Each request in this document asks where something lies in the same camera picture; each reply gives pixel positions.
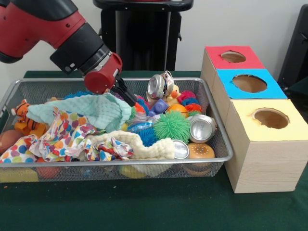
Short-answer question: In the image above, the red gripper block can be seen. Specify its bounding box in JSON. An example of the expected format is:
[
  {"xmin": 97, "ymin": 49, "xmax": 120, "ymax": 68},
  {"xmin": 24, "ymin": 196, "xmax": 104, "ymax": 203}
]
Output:
[{"xmin": 84, "ymin": 52, "xmax": 139, "ymax": 107}]

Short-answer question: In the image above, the green spiky rubber ball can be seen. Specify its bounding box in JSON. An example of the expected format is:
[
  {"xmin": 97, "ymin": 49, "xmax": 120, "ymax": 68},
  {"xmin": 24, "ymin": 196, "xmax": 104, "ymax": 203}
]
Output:
[{"xmin": 154, "ymin": 111, "xmax": 192, "ymax": 144}]

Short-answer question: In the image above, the polka dot colourful cloth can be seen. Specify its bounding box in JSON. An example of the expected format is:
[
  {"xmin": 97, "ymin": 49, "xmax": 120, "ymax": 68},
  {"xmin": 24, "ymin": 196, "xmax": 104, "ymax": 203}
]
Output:
[{"xmin": 0, "ymin": 110, "xmax": 134, "ymax": 164}]

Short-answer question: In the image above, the wooden box with three holes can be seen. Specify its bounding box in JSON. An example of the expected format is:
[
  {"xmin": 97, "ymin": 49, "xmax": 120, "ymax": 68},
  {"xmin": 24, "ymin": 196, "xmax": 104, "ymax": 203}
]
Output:
[{"xmin": 200, "ymin": 46, "xmax": 308, "ymax": 194}]

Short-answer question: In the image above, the crushed silver can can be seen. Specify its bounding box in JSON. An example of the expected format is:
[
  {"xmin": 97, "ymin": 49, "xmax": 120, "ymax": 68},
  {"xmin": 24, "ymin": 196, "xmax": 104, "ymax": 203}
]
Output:
[{"xmin": 147, "ymin": 71, "xmax": 175, "ymax": 101}]

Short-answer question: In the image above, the mint green fuzzy cloth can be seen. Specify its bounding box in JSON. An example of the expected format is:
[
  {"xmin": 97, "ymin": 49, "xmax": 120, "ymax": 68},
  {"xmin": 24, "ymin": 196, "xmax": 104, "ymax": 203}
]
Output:
[{"xmin": 26, "ymin": 93, "xmax": 133, "ymax": 133}]

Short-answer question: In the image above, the blue spiky rubber ball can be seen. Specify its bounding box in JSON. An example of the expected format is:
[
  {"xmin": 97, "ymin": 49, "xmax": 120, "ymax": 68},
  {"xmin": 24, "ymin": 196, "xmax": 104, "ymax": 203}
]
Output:
[{"xmin": 137, "ymin": 126, "xmax": 159, "ymax": 147}]

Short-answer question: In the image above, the small orange basketball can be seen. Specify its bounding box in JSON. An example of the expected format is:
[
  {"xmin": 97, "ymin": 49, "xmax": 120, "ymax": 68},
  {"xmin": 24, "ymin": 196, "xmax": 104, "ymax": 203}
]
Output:
[{"xmin": 167, "ymin": 103, "xmax": 189, "ymax": 117}]

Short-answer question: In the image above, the cream knitted cloth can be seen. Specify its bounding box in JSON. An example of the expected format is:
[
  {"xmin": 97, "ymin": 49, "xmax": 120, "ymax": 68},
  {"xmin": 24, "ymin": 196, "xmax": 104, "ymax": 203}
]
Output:
[{"xmin": 87, "ymin": 131, "xmax": 175, "ymax": 160}]

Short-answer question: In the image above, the smooth silver can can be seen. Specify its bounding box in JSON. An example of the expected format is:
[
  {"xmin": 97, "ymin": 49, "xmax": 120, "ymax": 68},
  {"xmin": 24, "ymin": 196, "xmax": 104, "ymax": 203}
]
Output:
[{"xmin": 189, "ymin": 114, "xmax": 218, "ymax": 143}]

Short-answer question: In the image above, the toy burger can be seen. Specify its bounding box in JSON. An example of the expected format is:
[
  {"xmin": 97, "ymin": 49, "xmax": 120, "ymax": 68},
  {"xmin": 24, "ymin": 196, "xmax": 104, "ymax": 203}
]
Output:
[{"xmin": 187, "ymin": 142, "xmax": 216, "ymax": 162}]

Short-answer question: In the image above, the brown toy football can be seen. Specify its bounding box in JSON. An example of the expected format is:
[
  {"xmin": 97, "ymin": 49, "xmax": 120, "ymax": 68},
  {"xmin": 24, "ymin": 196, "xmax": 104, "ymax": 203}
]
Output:
[{"xmin": 0, "ymin": 129, "xmax": 25, "ymax": 154}]

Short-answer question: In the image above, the dark green side table cloth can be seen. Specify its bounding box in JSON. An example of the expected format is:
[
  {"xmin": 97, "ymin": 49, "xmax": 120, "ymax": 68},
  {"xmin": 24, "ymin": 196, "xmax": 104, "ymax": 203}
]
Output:
[{"xmin": 288, "ymin": 76, "xmax": 308, "ymax": 97}]

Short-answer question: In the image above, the black upright panel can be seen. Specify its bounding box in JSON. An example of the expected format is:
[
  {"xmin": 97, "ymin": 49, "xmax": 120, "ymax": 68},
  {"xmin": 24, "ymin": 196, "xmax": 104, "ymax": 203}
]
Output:
[{"xmin": 278, "ymin": 4, "xmax": 308, "ymax": 97}]

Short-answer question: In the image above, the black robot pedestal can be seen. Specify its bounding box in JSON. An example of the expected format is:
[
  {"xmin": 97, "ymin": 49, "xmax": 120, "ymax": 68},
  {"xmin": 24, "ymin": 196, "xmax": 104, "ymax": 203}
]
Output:
[{"xmin": 93, "ymin": 0, "xmax": 194, "ymax": 72}]

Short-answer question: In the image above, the shallow wire mesh bin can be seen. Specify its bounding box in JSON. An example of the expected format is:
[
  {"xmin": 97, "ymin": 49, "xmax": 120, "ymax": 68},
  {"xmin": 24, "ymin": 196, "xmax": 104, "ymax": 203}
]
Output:
[{"xmin": 0, "ymin": 77, "xmax": 234, "ymax": 182}]

